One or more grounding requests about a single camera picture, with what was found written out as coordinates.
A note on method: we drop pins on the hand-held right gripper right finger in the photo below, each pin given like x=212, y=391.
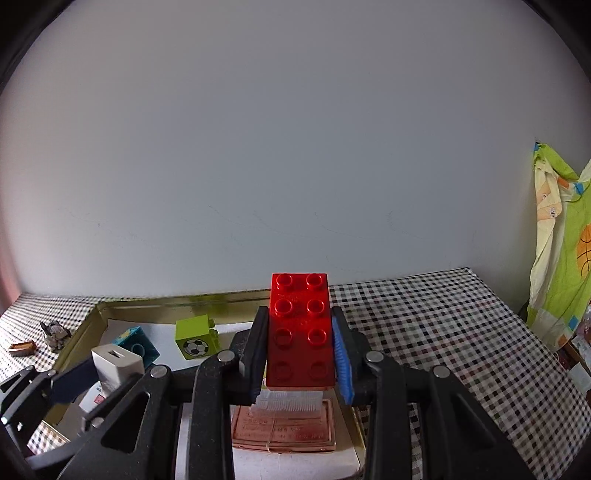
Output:
x=342, y=364

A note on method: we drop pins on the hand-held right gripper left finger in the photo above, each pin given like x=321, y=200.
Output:
x=257, y=360

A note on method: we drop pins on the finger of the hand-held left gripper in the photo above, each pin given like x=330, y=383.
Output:
x=74, y=383
x=55, y=438

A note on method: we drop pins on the white charger plug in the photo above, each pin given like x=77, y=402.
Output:
x=117, y=367

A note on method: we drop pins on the red building block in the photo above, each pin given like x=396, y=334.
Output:
x=300, y=337

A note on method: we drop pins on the green building block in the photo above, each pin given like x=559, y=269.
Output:
x=196, y=339

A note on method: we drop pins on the teal building block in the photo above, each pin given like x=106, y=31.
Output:
x=138, y=346

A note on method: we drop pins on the gold metal tray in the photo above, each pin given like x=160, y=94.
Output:
x=152, y=307

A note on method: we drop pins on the small grey metal trinket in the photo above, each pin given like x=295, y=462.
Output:
x=56, y=334

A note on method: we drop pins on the small brown flat piece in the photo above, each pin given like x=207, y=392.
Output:
x=23, y=347

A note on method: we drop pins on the rose gold box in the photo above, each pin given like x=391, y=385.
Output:
x=286, y=431

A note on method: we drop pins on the checked tablecloth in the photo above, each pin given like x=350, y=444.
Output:
x=438, y=323

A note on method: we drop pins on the white paper tray liner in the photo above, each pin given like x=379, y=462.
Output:
x=295, y=464

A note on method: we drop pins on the brown cardboard box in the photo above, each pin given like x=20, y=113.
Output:
x=575, y=353

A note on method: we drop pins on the printed green yellow cloth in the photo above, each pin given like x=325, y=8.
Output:
x=563, y=258

